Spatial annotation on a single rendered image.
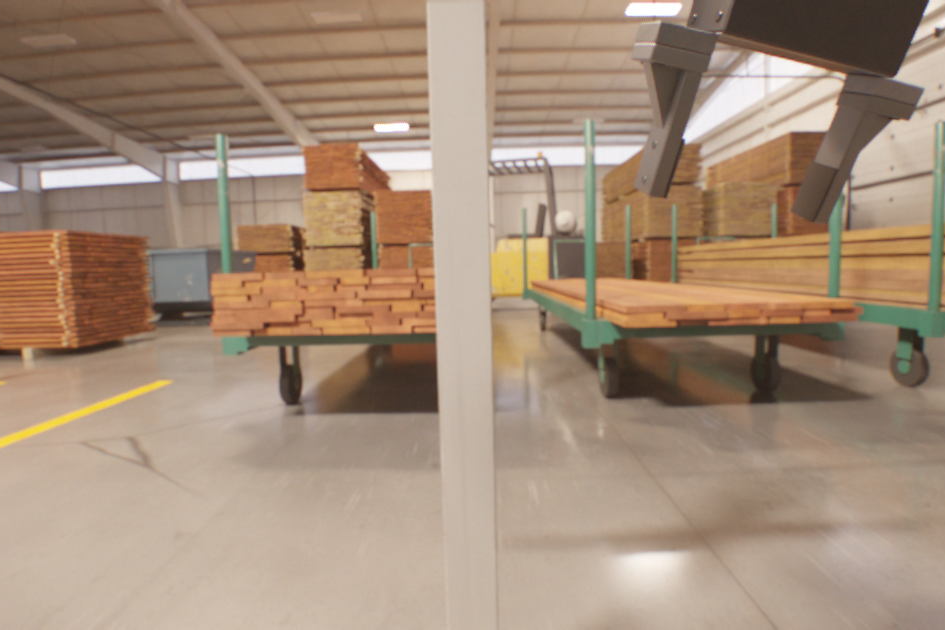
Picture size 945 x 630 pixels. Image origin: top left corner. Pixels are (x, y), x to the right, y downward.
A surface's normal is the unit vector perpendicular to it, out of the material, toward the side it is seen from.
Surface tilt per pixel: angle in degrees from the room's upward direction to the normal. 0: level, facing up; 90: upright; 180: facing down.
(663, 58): 113
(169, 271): 90
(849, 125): 82
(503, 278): 90
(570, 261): 92
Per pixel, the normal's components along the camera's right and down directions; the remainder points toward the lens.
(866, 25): 0.10, 0.48
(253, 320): -0.02, 0.10
